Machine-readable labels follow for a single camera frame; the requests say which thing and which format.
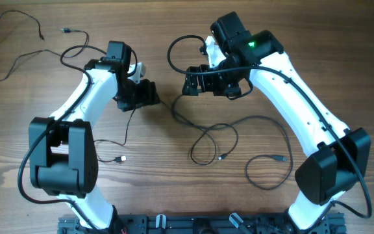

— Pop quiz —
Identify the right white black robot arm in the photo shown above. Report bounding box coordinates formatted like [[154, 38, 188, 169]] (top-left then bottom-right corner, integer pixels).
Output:
[[182, 12, 371, 233]]

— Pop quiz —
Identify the separated thin black usb cable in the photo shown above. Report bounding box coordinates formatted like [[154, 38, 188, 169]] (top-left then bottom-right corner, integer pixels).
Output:
[[0, 10, 90, 83]]

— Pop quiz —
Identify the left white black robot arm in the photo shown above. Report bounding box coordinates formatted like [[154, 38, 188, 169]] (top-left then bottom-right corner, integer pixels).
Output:
[[18, 41, 160, 233]]

